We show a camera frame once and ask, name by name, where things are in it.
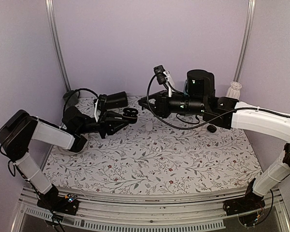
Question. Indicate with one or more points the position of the aluminium front rail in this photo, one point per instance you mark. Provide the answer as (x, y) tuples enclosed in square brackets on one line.
[(193, 212)]

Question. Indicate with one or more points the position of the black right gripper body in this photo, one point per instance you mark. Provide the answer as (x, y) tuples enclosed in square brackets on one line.
[(165, 110)]

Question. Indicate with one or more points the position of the aluminium frame post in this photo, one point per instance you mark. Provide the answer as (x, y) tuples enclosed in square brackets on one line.
[(55, 37), (245, 41)]

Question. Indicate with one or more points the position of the white ribbed vase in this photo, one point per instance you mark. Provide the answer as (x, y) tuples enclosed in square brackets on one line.
[(234, 90)]

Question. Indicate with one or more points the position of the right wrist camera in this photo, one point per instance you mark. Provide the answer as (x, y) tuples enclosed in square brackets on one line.
[(164, 78)]

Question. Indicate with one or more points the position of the white spiral plate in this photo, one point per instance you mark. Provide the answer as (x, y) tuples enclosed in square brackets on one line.
[(70, 153)]

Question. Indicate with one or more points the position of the grey cup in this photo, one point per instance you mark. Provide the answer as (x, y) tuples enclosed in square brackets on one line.
[(71, 98)]

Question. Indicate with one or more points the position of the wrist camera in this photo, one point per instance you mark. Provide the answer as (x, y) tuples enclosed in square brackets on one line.
[(164, 78), (99, 107)]

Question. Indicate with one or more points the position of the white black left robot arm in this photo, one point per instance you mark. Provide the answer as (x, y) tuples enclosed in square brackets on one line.
[(24, 131)]

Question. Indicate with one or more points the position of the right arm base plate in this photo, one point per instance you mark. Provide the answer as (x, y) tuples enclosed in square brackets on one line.
[(241, 205)]

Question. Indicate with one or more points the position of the right aluminium frame post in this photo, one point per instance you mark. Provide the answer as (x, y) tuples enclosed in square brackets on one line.
[(245, 41)]

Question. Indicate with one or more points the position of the black cylinder speaker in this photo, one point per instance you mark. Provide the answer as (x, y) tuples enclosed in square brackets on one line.
[(116, 100)]

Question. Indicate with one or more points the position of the teal tall vase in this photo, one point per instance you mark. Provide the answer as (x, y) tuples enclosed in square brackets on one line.
[(185, 88)]

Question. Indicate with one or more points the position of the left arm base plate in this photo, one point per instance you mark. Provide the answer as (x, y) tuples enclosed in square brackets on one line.
[(67, 204)]

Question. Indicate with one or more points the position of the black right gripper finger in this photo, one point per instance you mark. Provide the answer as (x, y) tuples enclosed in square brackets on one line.
[(151, 106), (154, 96)]

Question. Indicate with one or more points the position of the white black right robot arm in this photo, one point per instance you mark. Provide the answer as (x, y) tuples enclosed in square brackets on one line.
[(198, 98)]

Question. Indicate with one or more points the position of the small black closed earbud case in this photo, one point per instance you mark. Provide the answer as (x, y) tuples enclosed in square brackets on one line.
[(211, 128)]

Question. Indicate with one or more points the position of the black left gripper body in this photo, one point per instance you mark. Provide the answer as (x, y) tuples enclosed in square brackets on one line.
[(102, 126)]

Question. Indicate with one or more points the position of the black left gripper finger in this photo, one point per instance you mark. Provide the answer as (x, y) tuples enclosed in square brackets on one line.
[(111, 115), (115, 125)]

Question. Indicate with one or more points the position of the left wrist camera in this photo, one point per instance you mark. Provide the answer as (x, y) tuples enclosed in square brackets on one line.
[(99, 107)]

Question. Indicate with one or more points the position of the left aluminium frame post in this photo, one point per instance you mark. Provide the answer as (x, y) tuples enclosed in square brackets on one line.
[(55, 37)]

